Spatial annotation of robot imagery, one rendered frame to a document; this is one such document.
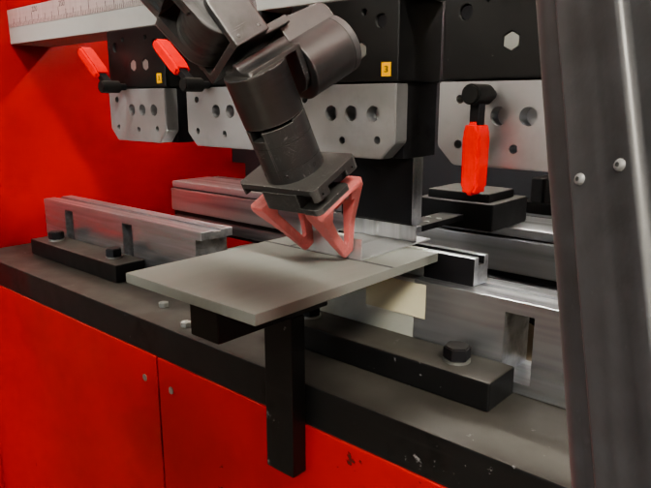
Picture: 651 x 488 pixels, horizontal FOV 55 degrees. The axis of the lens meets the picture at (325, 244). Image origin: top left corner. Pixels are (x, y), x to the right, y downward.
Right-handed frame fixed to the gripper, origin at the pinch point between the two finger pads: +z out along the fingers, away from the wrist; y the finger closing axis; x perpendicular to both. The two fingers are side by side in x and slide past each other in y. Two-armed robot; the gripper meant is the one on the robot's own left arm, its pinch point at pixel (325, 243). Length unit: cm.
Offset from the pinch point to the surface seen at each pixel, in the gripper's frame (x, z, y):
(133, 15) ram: -18, -21, 43
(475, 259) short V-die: -7.9, 5.9, -11.9
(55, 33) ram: -17, -21, 67
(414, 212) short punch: -10.4, 2.8, -3.7
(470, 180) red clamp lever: -6.1, -5.1, -14.7
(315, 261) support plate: 2.7, 0.1, -0.7
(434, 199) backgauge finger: -26.0, 12.7, 5.4
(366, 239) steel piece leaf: -7.0, 4.9, 1.4
